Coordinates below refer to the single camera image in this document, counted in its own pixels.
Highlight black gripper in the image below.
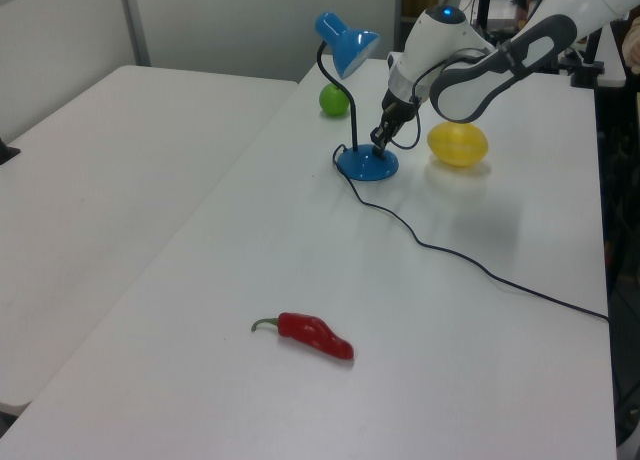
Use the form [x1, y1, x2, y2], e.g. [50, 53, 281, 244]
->
[370, 88, 418, 158]

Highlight blue gooseneck desk lamp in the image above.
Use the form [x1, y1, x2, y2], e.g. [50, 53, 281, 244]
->
[313, 11, 402, 183]

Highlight green apple toy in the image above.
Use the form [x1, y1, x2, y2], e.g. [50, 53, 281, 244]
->
[318, 82, 351, 118]

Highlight yellow striped melon toy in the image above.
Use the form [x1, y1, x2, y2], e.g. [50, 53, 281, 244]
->
[426, 120, 490, 169]

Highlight red chili pepper toy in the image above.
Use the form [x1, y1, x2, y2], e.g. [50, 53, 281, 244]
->
[250, 311, 356, 362]

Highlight black stand with clamp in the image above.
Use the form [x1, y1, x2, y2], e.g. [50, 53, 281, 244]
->
[569, 27, 607, 89]

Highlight white side table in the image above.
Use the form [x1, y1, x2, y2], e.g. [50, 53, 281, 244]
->
[0, 64, 302, 417]

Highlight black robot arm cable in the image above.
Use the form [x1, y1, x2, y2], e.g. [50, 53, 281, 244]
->
[391, 54, 484, 152]

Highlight thin dark lamp power cord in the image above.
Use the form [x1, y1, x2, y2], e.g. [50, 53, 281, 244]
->
[331, 143, 611, 325]

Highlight grey partition post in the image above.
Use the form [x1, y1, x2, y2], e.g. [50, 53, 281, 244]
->
[116, 0, 152, 67]

